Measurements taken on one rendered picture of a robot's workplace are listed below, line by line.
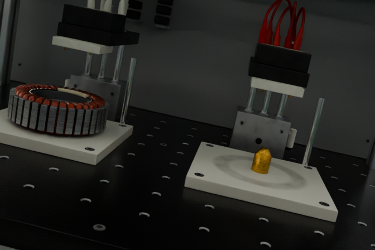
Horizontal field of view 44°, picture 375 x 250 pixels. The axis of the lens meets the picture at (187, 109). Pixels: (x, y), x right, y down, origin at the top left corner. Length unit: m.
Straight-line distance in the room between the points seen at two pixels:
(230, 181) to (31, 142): 0.21
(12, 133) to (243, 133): 0.31
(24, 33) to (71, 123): 0.37
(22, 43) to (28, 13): 0.05
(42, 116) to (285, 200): 0.26
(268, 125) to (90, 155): 0.27
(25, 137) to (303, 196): 0.29
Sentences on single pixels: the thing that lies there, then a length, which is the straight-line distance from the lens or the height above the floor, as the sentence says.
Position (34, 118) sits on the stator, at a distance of 0.51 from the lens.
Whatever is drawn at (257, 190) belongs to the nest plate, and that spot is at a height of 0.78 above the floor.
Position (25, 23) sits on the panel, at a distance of 0.85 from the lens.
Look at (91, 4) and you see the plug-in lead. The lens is 0.67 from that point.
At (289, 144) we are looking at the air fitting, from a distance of 0.66.
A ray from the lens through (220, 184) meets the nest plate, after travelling 0.46.
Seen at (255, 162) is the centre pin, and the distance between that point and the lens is 0.52.
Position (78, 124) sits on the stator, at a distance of 0.51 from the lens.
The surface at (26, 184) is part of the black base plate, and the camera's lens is 0.41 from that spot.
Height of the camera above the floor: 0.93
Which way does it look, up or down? 10 degrees down
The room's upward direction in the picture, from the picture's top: 11 degrees clockwise
